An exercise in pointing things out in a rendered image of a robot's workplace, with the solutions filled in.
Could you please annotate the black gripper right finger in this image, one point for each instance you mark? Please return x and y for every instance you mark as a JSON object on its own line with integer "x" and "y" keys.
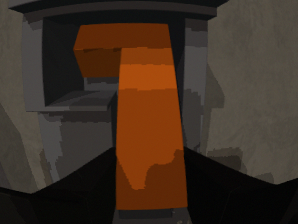
{"x": 220, "y": 195}

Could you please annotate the orange l-shaped part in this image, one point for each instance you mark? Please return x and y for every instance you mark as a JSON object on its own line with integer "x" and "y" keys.
{"x": 150, "y": 171}

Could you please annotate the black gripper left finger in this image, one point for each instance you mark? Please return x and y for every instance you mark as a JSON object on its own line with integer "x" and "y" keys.
{"x": 87, "y": 196}

